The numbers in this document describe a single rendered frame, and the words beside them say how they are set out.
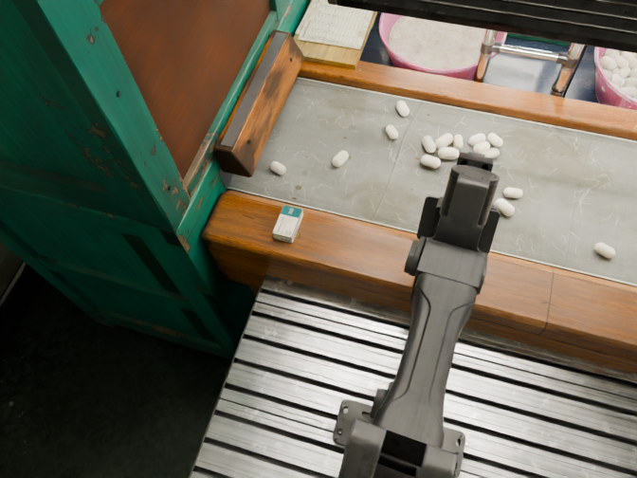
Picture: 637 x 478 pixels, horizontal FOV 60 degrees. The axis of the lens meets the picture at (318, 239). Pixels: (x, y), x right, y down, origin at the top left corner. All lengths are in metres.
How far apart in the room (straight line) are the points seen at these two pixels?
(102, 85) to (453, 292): 0.45
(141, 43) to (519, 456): 0.80
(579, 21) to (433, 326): 0.47
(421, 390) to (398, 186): 0.57
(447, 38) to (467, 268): 0.77
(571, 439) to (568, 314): 0.19
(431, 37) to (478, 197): 0.70
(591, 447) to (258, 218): 0.64
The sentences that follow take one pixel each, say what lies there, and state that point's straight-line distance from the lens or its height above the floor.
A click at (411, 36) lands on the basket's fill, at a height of 0.74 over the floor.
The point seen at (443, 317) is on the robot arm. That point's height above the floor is 1.06.
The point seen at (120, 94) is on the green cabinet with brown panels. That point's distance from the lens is 0.71.
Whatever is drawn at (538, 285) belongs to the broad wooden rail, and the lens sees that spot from 0.95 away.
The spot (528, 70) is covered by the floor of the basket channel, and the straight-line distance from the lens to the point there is 1.35.
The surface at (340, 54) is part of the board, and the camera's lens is 1.20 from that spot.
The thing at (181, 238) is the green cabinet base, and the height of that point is 0.81.
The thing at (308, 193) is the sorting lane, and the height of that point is 0.74.
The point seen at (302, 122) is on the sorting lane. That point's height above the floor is 0.74.
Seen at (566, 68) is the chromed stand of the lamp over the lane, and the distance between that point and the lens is 1.15.
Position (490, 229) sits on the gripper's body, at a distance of 0.79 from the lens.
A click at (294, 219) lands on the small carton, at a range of 0.94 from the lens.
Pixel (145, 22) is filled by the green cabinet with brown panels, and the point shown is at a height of 1.13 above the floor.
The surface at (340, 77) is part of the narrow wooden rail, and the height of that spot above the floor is 0.76.
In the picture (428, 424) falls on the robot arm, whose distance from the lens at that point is 0.51.
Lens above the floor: 1.59
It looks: 61 degrees down
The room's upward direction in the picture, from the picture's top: 8 degrees counter-clockwise
